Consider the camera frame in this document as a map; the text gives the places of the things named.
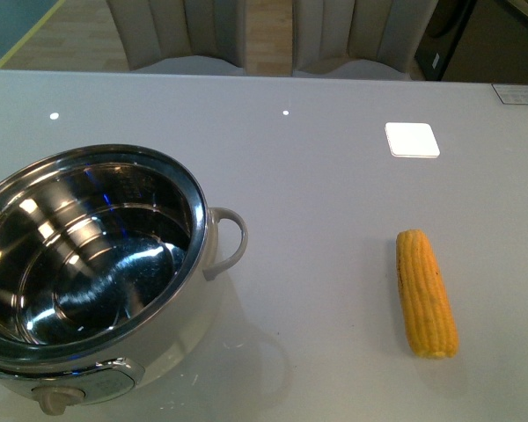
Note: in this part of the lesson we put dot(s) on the right beige upholstered chair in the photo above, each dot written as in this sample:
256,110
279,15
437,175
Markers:
358,39

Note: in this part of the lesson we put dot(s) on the left beige upholstered chair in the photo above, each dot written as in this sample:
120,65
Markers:
203,38

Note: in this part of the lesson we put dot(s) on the beige upholstered chair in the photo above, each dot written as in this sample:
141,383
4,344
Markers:
358,39
203,38

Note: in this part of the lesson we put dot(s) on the blue label sticker on table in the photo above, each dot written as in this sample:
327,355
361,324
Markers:
512,94

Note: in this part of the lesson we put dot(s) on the white electric cooking pot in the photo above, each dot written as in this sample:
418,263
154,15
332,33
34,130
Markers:
108,273

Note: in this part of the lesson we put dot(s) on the yellow corn cob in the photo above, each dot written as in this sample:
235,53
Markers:
429,324

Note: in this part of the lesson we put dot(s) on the dark cabinet appliance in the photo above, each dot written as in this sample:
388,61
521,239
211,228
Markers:
441,37

